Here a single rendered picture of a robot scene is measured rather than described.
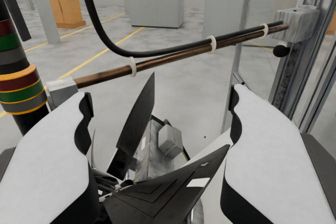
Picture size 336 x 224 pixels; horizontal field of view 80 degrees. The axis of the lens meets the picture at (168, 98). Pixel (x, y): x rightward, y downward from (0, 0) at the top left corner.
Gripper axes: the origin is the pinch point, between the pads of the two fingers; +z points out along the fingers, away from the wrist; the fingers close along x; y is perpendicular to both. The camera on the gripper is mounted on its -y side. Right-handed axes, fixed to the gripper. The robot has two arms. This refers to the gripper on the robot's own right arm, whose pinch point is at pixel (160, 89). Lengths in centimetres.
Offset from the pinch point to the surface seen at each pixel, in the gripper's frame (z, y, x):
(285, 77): 49, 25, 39
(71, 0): 777, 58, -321
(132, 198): 8.8, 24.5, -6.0
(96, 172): 21.6, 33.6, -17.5
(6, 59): 8.2, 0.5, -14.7
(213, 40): 25.9, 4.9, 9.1
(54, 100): 9.9, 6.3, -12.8
